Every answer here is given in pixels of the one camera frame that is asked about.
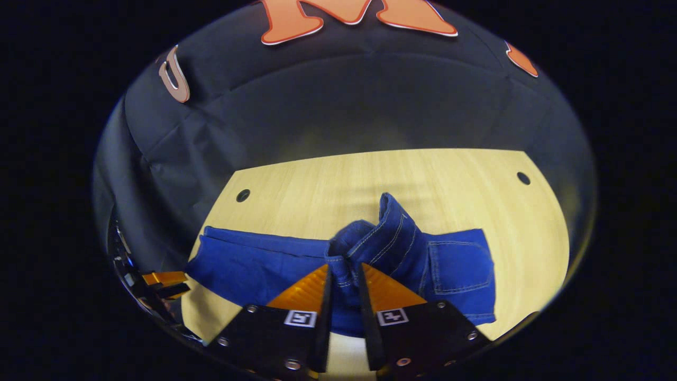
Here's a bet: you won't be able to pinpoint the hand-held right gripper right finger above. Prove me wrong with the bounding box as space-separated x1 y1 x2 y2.
360 263 492 379

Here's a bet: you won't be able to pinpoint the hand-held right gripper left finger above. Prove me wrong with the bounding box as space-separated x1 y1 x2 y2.
206 264 334 379

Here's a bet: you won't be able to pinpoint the blue denim jeans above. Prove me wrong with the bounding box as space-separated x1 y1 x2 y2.
185 192 498 339

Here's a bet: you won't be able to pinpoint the black backdrop cloth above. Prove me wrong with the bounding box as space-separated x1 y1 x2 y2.
93 0 598 297

